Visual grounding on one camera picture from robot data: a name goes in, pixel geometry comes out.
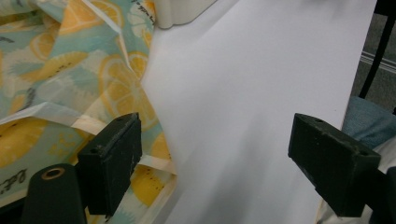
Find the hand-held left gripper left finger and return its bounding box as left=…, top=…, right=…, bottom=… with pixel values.
left=77, top=112, right=144, bottom=217

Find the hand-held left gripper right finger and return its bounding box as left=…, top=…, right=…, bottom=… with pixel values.
left=287, top=113, right=382, bottom=218

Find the lemon print cloth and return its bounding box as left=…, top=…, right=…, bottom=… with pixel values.
left=0, top=0, right=179, bottom=224

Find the blue cloth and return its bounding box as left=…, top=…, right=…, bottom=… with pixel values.
left=341, top=95, right=396, bottom=151

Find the black metal stand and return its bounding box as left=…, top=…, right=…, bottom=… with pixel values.
left=358, top=0, right=396, bottom=100

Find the cream white container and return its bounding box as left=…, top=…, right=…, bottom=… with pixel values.
left=153, top=0, right=218, bottom=30

